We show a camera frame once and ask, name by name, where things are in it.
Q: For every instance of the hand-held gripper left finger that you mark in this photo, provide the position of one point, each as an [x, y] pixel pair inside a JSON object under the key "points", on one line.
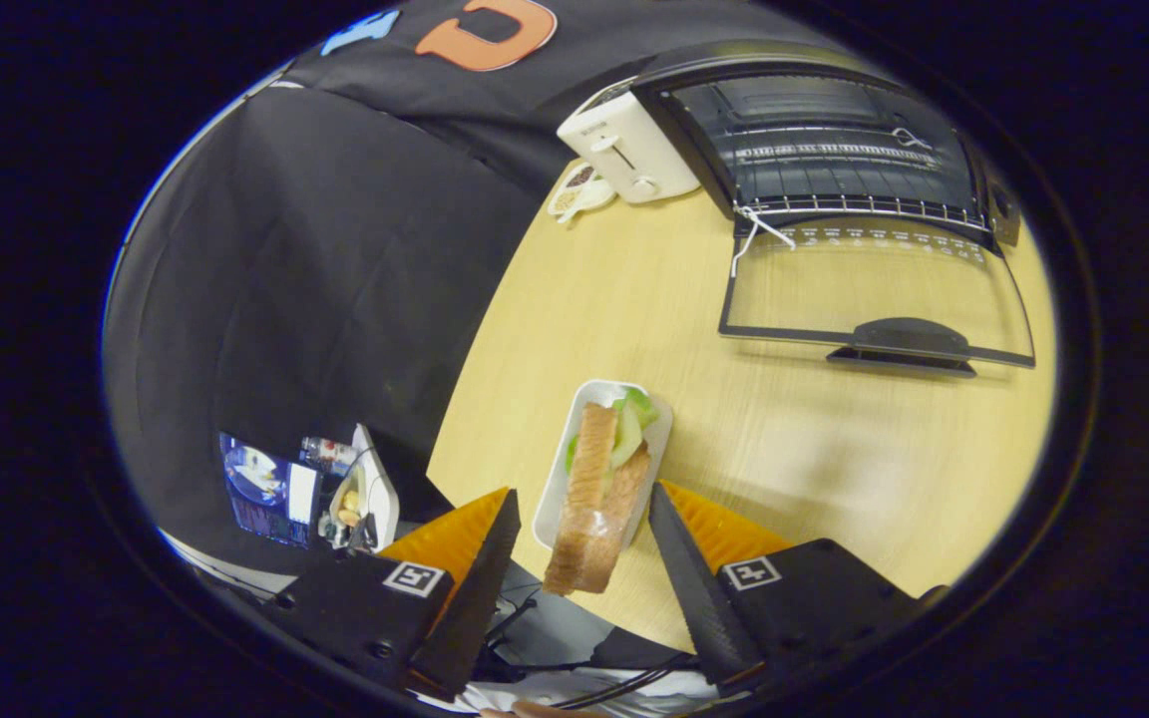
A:
{"points": [[480, 598]]}

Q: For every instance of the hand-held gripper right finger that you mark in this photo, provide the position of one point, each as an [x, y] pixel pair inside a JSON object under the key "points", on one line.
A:
{"points": [[699, 598]]}

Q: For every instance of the bread sandwich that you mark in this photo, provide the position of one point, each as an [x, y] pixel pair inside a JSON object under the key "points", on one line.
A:
{"points": [[589, 499]]}

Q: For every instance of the black toaster oven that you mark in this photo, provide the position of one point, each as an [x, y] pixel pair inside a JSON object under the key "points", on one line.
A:
{"points": [[834, 150]]}

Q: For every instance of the white pop-up toaster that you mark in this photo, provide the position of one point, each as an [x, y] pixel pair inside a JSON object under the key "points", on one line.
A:
{"points": [[629, 150]]}

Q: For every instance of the white rectangular plate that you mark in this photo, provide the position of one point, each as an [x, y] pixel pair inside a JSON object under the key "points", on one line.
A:
{"points": [[560, 489]]}

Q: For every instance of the white bag with snacks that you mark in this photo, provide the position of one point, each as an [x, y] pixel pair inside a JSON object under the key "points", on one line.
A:
{"points": [[380, 499]]}

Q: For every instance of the small clear bottle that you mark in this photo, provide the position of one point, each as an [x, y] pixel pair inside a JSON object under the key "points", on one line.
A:
{"points": [[327, 454]]}

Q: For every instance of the small dish with spoon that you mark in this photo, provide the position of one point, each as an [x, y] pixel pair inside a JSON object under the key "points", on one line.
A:
{"points": [[579, 191]]}

